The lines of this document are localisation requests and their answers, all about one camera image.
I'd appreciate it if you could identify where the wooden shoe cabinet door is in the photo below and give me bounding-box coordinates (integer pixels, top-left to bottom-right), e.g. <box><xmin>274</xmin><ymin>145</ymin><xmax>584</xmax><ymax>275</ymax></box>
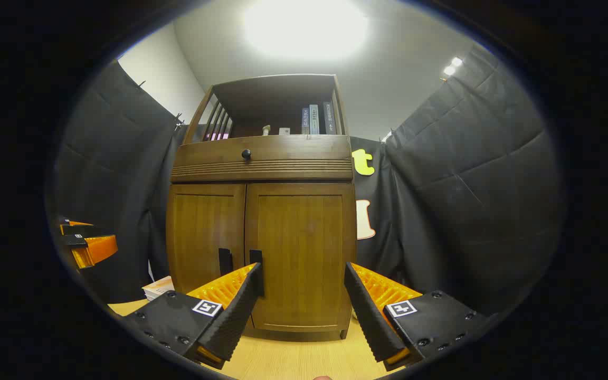
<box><xmin>244</xmin><ymin>182</ymin><xmax>358</xmax><ymax>334</ymax></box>
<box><xmin>167</xmin><ymin>183</ymin><xmax>247</xmax><ymax>295</ymax></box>

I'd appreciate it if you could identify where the black backdrop cloth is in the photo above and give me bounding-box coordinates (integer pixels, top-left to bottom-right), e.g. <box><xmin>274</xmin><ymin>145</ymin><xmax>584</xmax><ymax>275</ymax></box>
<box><xmin>53</xmin><ymin>45</ymin><xmax>566</xmax><ymax>317</ymax></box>

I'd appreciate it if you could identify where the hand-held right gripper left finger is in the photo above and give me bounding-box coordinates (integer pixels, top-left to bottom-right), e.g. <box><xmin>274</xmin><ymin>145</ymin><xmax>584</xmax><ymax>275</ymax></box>
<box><xmin>120</xmin><ymin>262</ymin><xmax>265</xmax><ymax>370</ymax></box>

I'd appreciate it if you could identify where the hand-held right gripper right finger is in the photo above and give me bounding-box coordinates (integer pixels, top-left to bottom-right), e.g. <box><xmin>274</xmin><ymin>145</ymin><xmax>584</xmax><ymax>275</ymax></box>
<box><xmin>344</xmin><ymin>261</ymin><xmax>495</xmax><ymax>373</ymax></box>

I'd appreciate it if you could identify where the stack of flat books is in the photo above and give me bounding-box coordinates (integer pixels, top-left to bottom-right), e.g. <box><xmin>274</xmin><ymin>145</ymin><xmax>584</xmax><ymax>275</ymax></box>
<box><xmin>142</xmin><ymin>275</ymin><xmax>176</xmax><ymax>301</ymax></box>

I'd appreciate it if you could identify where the wooden double-door shoe cabinet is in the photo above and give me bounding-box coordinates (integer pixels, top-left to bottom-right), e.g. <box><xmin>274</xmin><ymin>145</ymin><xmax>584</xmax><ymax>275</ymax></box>
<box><xmin>166</xmin><ymin>74</ymin><xmax>358</xmax><ymax>341</ymax></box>

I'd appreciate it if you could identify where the large ceiling light panel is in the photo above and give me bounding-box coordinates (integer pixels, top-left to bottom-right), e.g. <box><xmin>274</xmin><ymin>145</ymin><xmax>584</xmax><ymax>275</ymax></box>
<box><xmin>243</xmin><ymin>0</ymin><xmax>369</xmax><ymax>61</ymax></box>

